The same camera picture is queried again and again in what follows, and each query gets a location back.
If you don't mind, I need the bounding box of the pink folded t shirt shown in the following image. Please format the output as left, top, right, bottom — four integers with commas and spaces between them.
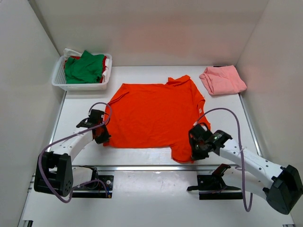
199, 65, 247, 96

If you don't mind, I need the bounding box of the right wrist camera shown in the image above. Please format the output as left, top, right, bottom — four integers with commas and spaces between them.
193, 122, 209, 131

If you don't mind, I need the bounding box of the orange t shirt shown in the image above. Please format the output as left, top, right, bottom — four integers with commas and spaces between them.
104, 75, 211, 163

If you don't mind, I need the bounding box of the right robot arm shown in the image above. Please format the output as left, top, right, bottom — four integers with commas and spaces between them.
188, 125, 303, 215

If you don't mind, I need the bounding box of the aluminium table rail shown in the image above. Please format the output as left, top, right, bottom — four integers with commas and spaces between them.
51, 92, 261, 171

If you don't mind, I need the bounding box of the white plastic basket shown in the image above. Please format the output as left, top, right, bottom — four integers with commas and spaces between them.
52, 53, 112, 91

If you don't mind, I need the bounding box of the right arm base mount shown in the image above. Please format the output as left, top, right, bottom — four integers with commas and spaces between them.
187, 164, 243, 200

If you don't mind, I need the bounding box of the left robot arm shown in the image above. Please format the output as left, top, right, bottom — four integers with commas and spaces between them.
34, 109, 110, 199

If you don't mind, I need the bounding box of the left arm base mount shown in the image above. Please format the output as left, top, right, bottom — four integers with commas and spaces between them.
72, 166, 114, 199

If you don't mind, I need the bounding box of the green t shirt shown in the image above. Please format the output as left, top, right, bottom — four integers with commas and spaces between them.
64, 50, 105, 84

